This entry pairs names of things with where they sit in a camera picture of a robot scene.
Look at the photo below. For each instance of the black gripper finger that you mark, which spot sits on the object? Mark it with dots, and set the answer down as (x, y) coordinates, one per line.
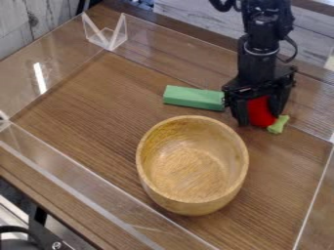
(240, 109)
(280, 96)

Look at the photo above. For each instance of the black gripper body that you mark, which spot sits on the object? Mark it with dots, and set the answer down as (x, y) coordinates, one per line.
(260, 71)

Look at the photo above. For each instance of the red plush strawberry toy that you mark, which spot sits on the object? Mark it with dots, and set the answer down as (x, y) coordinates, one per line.
(262, 118)

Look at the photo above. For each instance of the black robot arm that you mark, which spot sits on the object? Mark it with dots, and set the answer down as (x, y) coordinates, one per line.
(269, 22)

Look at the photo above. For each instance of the green rectangular block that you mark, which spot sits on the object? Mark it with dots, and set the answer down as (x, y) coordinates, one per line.
(192, 97)

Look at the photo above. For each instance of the wooden bowl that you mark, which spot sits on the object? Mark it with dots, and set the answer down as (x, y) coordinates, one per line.
(193, 163)

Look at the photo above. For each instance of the clear acrylic tray walls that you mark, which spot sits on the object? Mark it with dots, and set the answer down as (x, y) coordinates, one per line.
(82, 95)

